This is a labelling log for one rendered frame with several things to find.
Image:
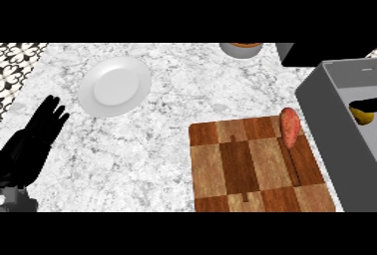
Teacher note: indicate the white round plate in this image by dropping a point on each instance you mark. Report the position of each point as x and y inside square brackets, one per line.
[114, 86]

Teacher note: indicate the orange sweet potato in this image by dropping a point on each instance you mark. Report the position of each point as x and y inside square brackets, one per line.
[290, 127]

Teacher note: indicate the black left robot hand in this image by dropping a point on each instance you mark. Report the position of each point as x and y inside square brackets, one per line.
[30, 149]

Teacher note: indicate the dark appliance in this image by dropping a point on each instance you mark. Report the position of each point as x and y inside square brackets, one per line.
[318, 53]

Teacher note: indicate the grey pot with orange contents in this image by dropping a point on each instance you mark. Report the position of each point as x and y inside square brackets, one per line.
[240, 50]

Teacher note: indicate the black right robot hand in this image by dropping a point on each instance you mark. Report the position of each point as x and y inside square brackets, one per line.
[366, 105]

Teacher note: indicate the grey open box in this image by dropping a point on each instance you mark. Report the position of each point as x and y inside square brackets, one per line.
[326, 132]

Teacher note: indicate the wooden checkered cutting board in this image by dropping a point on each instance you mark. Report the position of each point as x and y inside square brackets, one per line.
[255, 166]

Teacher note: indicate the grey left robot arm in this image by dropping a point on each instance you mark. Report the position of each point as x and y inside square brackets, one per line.
[18, 200]

